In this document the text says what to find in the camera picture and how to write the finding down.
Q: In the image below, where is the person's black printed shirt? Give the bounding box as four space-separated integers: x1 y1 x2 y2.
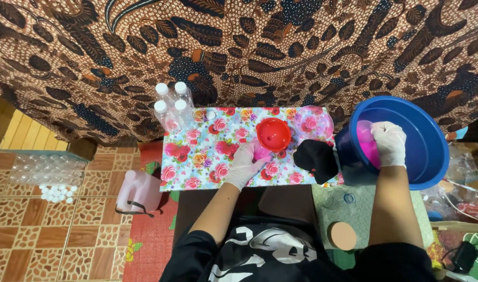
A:
159 219 437 282

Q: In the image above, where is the brown batik patterned cloth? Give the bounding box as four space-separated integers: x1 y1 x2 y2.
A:
0 0 478 143

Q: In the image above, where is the pink jerrycan with black strap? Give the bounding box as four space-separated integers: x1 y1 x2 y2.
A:
115 169 163 218

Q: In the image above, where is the black cloth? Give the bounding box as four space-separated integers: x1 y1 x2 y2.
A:
292 139 339 185

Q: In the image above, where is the small pink bottle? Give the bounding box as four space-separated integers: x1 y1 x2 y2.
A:
252 138 273 163

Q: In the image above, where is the red plastic funnel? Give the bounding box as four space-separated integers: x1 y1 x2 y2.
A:
256 117 292 152

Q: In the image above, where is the red woven mat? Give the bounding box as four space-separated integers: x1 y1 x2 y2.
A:
122 141 180 282

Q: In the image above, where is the heap of clear plastic bags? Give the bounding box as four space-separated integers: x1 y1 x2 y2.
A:
421 143 478 224

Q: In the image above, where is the person's right hand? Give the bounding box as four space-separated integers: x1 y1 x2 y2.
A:
370 121 407 169

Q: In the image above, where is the pink translucent scoop cup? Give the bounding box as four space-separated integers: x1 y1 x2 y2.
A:
356 120 381 170

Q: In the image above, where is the clear bottle with white cap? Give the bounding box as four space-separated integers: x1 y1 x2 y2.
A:
153 100 181 134
174 81 194 108
174 99 196 130
155 83 173 106

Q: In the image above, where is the bag of empty clear bottles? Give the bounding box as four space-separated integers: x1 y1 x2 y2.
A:
9 152 88 187

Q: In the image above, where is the dark blue bucket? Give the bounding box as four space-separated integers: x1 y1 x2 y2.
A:
334 125 366 174

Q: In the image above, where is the green patterned mat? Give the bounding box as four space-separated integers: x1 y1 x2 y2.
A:
311 184 435 271

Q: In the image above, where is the black power adapter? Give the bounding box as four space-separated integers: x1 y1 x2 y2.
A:
451 241 478 273

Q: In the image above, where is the pile of white caps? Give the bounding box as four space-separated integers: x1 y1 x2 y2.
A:
39 184 78 204

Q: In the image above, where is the floral plastic table cover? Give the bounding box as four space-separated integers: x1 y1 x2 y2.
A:
159 107 345 192

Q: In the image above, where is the blue plastic basin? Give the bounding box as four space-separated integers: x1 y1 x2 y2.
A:
348 96 450 191

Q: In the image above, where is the person's left hand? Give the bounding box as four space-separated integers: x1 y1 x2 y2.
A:
223 139 273 192

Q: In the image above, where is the round brown cardboard disc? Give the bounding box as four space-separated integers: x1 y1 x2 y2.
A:
327 222 357 251

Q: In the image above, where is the clear bottle with blue cap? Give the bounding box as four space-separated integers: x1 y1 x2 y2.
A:
324 189 357 210

